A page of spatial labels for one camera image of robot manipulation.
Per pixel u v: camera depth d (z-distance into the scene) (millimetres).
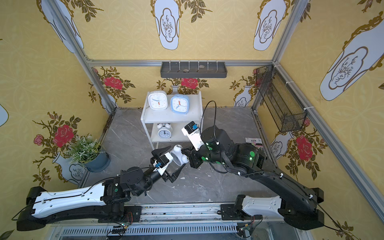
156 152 569
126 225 699
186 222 727
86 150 767
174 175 548
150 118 720
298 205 382
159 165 487
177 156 584
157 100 717
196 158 488
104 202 475
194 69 918
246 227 722
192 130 475
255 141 949
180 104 702
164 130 798
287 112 1007
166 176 540
